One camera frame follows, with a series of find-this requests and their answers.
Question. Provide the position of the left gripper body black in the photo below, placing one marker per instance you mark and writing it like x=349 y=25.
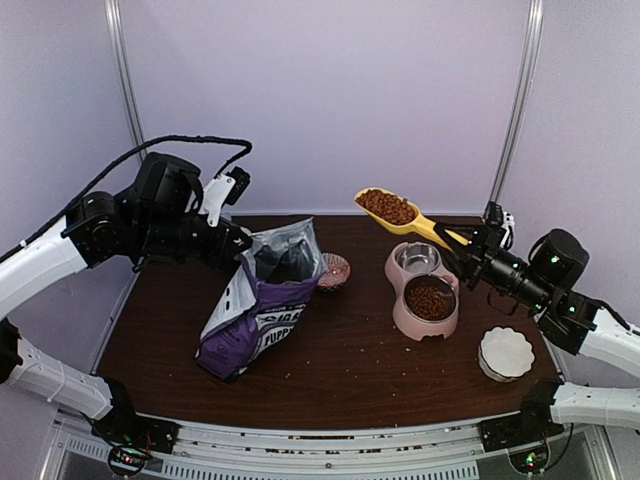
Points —
x=225 y=235

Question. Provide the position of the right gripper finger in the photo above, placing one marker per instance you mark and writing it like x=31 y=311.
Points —
x=452 y=263
x=464 y=233

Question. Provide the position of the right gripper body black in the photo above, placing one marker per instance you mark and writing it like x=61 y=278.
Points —
x=482 y=258

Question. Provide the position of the brown pet food kibble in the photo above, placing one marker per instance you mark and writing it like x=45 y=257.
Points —
x=425 y=291

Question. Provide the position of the purple pet food bag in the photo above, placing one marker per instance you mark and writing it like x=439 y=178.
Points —
x=263 y=301

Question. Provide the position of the yellow plastic scoop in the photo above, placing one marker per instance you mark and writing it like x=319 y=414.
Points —
x=397 y=214

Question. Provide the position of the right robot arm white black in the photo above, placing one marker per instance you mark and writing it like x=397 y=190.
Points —
x=576 y=323

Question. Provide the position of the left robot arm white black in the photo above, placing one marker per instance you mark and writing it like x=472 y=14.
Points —
x=166 y=212

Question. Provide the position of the pink double pet feeder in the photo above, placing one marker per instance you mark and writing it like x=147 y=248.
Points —
x=407 y=323

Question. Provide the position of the rear steel feeder bowl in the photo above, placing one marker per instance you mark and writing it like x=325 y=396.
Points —
x=418 y=258

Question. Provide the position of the steel feeder bowl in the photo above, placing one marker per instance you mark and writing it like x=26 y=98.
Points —
x=430 y=298
x=418 y=258

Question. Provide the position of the front steel feeder bowl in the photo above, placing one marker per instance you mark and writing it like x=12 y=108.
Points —
x=430 y=298

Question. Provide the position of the white scalloped ceramic bowl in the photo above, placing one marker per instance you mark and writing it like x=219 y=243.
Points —
x=505 y=355

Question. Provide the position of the red patterned small bowl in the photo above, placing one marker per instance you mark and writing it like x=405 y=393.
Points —
x=337 y=273

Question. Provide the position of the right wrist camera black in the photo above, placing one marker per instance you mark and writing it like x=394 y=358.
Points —
x=497 y=218

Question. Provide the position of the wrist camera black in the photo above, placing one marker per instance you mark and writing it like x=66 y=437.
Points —
x=497 y=218
x=223 y=189

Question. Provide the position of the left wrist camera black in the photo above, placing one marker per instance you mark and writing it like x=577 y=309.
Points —
x=223 y=189

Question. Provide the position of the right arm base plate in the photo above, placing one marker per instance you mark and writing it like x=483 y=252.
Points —
x=514 y=430

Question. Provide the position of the front aluminium rail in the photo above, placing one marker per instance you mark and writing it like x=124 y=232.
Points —
x=452 y=450

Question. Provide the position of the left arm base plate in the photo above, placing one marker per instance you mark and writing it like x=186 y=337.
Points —
x=142 y=433

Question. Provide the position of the left aluminium frame post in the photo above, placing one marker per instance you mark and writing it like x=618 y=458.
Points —
x=118 y=43

